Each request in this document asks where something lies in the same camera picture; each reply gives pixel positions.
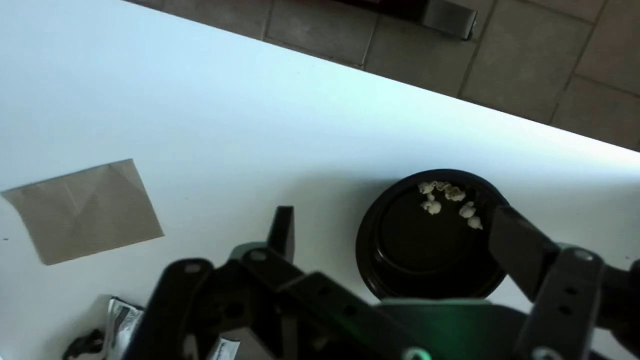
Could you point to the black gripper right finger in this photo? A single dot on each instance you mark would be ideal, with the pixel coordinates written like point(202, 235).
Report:
point(566, 292)

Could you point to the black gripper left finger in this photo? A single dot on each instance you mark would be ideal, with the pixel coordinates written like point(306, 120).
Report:
point(201, 306)

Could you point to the black bowl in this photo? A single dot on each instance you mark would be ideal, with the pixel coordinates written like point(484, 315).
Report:
point(413, 250)

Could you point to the popcorn piece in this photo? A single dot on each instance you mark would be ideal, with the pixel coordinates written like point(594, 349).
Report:
point(432, 206)
point(426, 189)
point(440, 185)
point(475, 223)
point(455, 193)
point(467, 209)

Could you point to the brown paper sheet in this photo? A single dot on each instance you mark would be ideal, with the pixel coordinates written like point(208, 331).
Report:
point(87, 210)

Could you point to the grey metal stand foot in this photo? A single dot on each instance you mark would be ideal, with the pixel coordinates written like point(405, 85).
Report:
point(450, 16)

